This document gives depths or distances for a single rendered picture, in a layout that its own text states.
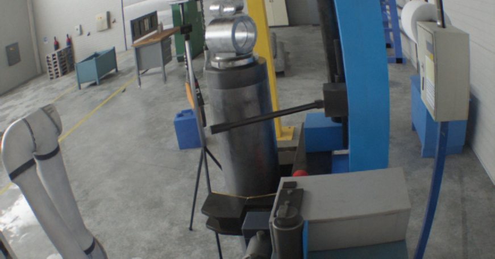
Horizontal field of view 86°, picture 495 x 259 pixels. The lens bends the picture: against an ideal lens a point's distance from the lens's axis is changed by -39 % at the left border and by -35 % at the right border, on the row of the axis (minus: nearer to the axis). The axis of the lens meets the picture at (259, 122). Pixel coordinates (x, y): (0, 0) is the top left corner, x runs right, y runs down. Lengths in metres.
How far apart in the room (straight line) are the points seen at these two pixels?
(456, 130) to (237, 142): 2.69
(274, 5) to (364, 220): 10.70
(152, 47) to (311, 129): 6.06
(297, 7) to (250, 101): 10.74
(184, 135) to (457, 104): 3.37
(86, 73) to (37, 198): 8.40
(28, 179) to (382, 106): 1.20
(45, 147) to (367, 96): 1.08
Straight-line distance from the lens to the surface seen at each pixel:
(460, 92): 1.58
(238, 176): 1.45
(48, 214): 1.07
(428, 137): 3.60
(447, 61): 1.52
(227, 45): 1.31
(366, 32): 1.23
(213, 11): 2.72
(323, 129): 1.53
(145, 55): 7.49
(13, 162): 1.06
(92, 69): 9.21
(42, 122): 1.11
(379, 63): 1.26
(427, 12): 1.79
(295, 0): 12.00
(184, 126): 4.29
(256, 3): 3.90
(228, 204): 1.46
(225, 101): 1.34
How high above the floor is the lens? 1.80
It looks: 22 degrees down
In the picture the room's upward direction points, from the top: 8 degrees counter-clockwise
